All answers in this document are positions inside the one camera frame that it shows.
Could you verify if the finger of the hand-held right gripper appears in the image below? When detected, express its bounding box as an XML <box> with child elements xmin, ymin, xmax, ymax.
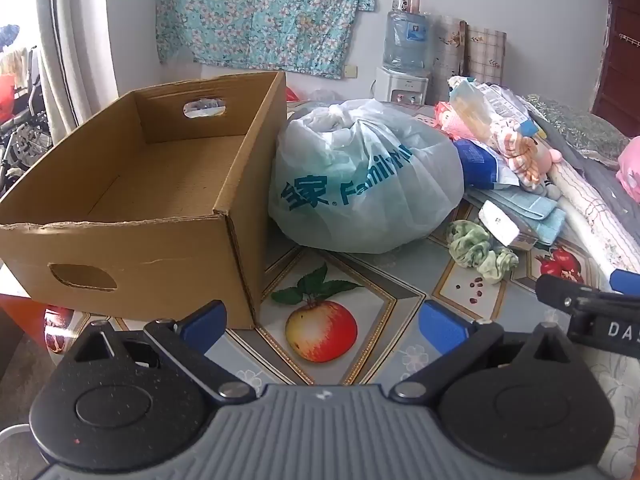
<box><xmin>609</xmin><ymin>269</ymin><xmax>640</xmax><ymax>295</ymax></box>
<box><xmin>536</xmin><ymin>274</ymin><xmax>640</xmax><ymax>347</ymax></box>

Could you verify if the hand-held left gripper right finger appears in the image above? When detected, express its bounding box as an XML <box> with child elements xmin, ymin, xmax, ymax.
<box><xmin>390</xmin><ymin>301</ymin><xmax>573</xmax><ymax>405</ymax></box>

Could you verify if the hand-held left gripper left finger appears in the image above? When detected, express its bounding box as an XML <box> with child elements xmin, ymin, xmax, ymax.
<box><xmin>62</xmin><ymin>300</ymin><xmax>257</xmax><ymax>405</ymax></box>

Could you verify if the brown cardboard box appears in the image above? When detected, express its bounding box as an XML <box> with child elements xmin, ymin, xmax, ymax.
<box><xmin>0</xmin><ymin>71</ymin><xmax>287</xmax><ymax>331</ymax></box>

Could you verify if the white checked blanket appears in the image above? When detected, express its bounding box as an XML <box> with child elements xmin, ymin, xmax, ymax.
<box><xmin>547</xmin><ymin>160</ymin><xmax>640</xmax><ymax>281</ymax></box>

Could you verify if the small white box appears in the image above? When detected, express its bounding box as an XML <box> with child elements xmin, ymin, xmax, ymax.
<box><xmin>479</xmin><ymin>201</ymin><xmax>536</xmax><ymax>251</ymax></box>

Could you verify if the blue towel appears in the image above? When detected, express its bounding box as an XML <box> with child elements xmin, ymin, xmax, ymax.
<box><xmin>467</xmin><ymin>187</ymin><xmax>566</xmax><ymax>248</ymax></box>

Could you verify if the grey blanket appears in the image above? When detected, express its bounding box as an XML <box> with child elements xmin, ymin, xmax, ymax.
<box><xmin>530</xmin><ymin>110</ymin><xmax>640</xmax><ymax>276</ymax></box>

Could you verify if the orange striped plush doll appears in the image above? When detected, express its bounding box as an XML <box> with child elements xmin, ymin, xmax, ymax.
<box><xmin>492</xmin><ymin>120</ymin><xmax>561</xmax><ymax>187</ymax></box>

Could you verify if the green patterned pillow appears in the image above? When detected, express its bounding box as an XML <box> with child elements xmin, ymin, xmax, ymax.
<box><xmin>525</xmin><ymin>94</ymin><xmax>630</xmax><ymax>163</ymax></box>

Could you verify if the white plastic shopping bag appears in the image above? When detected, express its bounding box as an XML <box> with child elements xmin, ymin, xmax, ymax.
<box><xmin>268</xmin><ymin>99</ymin><xmax>466</xmax><ymax>255</ymax></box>

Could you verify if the white printed pack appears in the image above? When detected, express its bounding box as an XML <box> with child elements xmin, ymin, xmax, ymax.
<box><xmin>480</xmin><ymin>84</ymin><xmax>532</xmax><ymax>132</ymax></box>

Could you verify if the small pink frilly doll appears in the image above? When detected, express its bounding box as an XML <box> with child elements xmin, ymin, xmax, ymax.
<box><xmin>434</xmin><ymin>101</ymin><xmax>481</xmax><ymax>141</ymax></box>

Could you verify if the brown wooden door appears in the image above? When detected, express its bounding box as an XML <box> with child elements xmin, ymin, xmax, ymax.
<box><xmin>590</xmin><ymin>0</ymin><xmax>640</xmax><ymax>138</ymax></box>

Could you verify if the white water dispenser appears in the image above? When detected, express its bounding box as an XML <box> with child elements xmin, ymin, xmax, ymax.
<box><xmin>375</xmin><ymin>65</ymin><xmax>431</xmax><ymax>107</ymax></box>

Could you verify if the checked rolled mat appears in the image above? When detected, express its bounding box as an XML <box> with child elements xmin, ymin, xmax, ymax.
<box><xmin>465</xmin><ymin>25</ymin><xmax>507</xmax><ymax>86</ymax></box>

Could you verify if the clear plastic bag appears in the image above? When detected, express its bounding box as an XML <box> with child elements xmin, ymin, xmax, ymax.
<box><xmin>307</xmin><ymin>88</ymin><xmax>342</xmax><ymax>106</ymax></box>

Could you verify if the wheelchair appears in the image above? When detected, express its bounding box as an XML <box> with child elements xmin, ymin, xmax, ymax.
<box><xmin>0</xmin><ymin>45</ymin><xmax>53</xmax><ymax>196</ymax></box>

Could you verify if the clear floral rolled mat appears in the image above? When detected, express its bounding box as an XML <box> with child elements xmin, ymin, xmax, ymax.
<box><xmin>431</xmin><ymin>15</ymin><xmax>468</xmax><ymax>103</ymax></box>

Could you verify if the blue water jug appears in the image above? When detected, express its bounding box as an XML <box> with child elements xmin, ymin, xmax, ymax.
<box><xmin>384</xmin><ymin>10</ymin><xmax>432</xmax><ymax>75</ymax></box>

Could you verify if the red plastic bag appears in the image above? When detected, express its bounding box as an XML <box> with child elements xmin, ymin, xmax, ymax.
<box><xmin>0</xmin><ymin>74</ymin><xmax>17</xmax><ymax>111</ymax></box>

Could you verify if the beige curtain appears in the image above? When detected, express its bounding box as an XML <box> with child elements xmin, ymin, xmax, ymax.
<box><xmin>35</xmin><ymin>0</ymin><xmax>118</xmax><ymax>136</ymax></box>

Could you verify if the teal floral wall cloth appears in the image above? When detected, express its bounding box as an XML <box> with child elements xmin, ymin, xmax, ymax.
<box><xmin>156</xmin><ymin>0</ymin><xmax>377</xmax><ymax>80</ymax></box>

